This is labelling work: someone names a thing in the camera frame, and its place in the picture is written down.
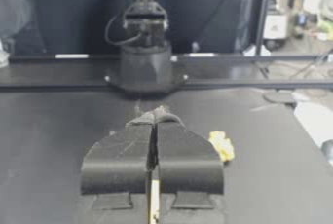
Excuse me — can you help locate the white flat sheet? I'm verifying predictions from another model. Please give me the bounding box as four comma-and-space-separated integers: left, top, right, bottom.
293, 101, 333, 148

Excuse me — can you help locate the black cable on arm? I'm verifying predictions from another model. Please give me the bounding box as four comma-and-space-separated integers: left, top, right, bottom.
104, 13, 143, 47

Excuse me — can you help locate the white box device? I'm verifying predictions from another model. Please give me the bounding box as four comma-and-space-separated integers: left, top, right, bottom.
262, 13, 289, 41

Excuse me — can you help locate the white tape label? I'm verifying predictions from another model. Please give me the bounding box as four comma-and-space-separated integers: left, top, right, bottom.
188, 52, 215, 58
55, 53, 89, 59

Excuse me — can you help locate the toy chicken wing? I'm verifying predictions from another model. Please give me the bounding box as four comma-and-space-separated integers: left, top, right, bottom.
208, 130, 237, 163

